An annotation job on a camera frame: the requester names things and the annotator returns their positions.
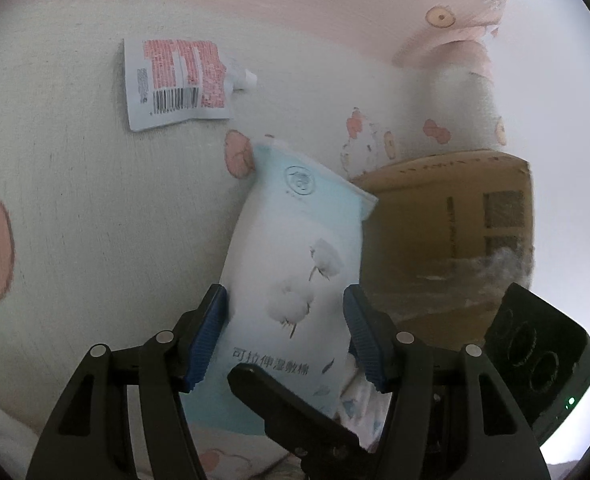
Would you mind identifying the pink cat printed blanket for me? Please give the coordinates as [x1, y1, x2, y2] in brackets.
[0, 0, 514, 480]

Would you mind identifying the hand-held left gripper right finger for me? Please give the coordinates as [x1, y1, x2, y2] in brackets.
[342, 284, 548, 480]

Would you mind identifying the cardboard box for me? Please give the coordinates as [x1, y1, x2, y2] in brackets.
[347, 148, 538, 354]

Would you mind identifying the light blue wet wipes pack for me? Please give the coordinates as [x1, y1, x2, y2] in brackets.
[181, 137, 380, 436]

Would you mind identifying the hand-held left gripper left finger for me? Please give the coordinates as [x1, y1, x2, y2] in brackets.
[25, 283, 229, 480]

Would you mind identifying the clear plastic bag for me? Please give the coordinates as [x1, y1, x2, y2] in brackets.
[375, 247, 534, 322]

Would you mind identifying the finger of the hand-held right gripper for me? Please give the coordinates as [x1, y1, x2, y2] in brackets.
[226, 364, 376, 480]

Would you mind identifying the white red label spout pouch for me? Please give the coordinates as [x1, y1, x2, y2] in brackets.
[123, 37, 258, 134]

